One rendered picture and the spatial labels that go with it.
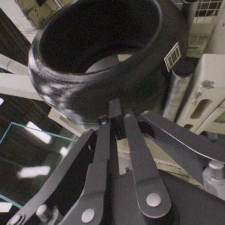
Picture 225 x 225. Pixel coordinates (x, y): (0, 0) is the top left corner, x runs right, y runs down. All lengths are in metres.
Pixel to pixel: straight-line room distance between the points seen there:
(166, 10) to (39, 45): 0.41
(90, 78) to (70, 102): 0.08
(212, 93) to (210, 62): 0.07
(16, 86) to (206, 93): 1.12
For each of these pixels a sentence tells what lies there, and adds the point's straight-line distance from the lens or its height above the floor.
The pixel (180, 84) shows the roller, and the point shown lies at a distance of 0.37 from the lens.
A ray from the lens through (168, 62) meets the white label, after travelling 0.38.
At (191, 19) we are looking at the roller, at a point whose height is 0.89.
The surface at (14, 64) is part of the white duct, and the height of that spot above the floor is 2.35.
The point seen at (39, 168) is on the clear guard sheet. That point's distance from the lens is 1.26.
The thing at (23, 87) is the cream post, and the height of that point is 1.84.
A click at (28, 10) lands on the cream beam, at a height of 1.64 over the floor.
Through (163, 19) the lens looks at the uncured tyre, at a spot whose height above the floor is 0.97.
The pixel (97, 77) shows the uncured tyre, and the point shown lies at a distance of 0.36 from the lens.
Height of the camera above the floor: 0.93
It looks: 19 degrees up
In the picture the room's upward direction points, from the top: 80 degrees counter-clockwise
